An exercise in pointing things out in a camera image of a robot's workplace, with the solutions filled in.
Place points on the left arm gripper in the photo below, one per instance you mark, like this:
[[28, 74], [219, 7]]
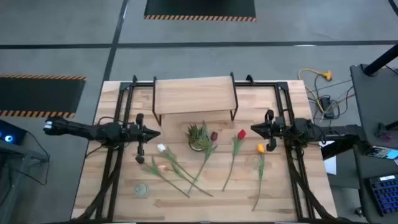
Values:
[[140, 133]]

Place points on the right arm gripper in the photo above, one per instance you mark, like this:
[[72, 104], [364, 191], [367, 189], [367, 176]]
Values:
[[275, 130]]

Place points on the yellow orange artificial tulip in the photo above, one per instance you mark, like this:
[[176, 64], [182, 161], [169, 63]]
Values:
[[260, 148]]

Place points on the red artificial tulip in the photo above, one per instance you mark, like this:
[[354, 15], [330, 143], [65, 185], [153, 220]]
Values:
[[241, 134]]

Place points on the ribbed clear glass vase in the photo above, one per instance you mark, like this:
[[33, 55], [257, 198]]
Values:
[[141, 190]]

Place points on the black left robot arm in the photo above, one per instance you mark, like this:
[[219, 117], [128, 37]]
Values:
[[77, 129]]

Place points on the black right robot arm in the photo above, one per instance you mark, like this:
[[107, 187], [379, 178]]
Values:
[[311, 130]]

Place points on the wooden shelf with black legs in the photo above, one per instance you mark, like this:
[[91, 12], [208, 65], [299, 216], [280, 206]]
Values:
[[194, 95]]

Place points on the potted succulent plant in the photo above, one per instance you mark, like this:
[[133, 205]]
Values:
[[199, 138]]

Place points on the black power strip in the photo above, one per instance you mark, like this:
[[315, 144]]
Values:
[[327, 106]]

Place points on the white paper sheet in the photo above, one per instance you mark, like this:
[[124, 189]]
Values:
[[331, 165]]

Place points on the dark grey desk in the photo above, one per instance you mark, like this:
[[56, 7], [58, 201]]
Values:
[[376, 102]]

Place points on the black hazard-striped floor mat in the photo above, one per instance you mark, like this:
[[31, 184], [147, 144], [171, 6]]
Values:
[[199, 7], [37, 95]]

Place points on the grey metal stand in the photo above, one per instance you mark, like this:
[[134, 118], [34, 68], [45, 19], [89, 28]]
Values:
[[31, 154]]

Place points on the device with blue screen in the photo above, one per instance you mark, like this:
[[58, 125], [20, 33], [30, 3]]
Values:
[[384, 153]]

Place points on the black metal pole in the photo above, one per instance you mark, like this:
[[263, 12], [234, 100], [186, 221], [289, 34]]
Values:
[[381, 60]]

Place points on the keyboard with blue backlight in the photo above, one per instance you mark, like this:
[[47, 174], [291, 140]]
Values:
[[385, 194]]

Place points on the computer case with blue light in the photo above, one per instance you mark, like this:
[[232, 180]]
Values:
[[9, 138]]

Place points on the black metal rig frame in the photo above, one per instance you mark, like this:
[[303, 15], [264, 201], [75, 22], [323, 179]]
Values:
[[258, 84]]

